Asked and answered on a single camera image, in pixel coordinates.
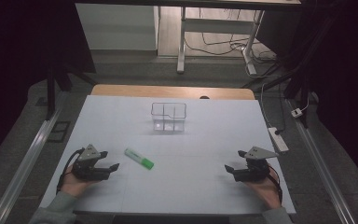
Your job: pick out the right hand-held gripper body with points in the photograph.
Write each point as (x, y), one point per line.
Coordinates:
(254, 171)

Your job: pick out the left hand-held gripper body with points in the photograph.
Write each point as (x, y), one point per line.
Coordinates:
(88, 168)

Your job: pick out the green highlighter pen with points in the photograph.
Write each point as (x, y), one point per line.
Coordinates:
(139, 158)

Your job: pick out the clear plastic compartment organizer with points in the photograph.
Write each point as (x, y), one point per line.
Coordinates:
(168, 117)

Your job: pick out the person's left hand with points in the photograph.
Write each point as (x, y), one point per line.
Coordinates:
(73, 185)

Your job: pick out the person's right hand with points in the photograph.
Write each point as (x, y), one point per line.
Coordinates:
(267, 191)

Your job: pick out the white power strip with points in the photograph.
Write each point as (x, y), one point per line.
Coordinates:
(278, 139)

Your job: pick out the white table mat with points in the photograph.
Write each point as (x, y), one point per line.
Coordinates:
(183, 186)

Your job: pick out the small white adapter box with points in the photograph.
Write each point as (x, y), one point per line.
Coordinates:
(296, 113)

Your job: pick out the small dark table edge knob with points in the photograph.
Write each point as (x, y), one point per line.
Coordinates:
(204, 97)

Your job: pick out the black metal stand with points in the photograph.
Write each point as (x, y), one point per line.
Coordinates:
(51, 90)
(295, 77)

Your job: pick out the white cabinet panel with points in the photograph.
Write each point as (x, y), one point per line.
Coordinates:
(118, 28)

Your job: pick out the black rectangular floor frame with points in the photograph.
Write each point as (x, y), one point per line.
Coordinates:
(59, 132)

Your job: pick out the aluminium floor rail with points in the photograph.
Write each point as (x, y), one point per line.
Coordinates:
(28, 158)
(320, 161)

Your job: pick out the white metal desk frame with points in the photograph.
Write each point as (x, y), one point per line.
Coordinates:
(217, 25)

